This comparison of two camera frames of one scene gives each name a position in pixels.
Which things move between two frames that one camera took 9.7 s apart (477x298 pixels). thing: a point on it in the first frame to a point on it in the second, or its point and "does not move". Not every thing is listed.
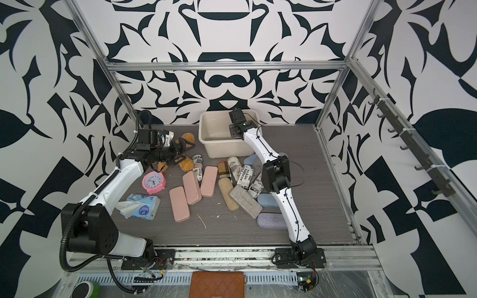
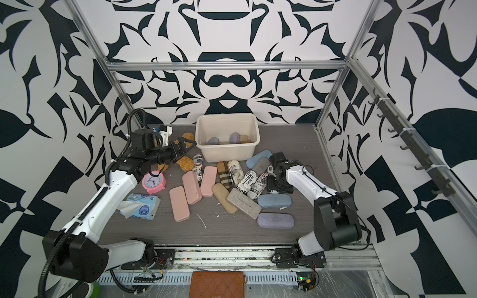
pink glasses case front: (179, 204) does not move
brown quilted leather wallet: (217, 284) does not move
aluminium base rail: (352, 258) does not move
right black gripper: (231, 128) to (269, 184)
